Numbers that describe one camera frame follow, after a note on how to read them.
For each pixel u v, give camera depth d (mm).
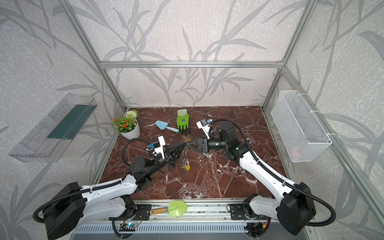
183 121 1114
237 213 730
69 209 408
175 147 622
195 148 637
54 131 657
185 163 652
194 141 644
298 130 642
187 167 682
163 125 1092
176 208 737
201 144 617
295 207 388
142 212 731
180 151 643
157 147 571
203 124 640
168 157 591
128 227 718
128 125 912
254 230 728
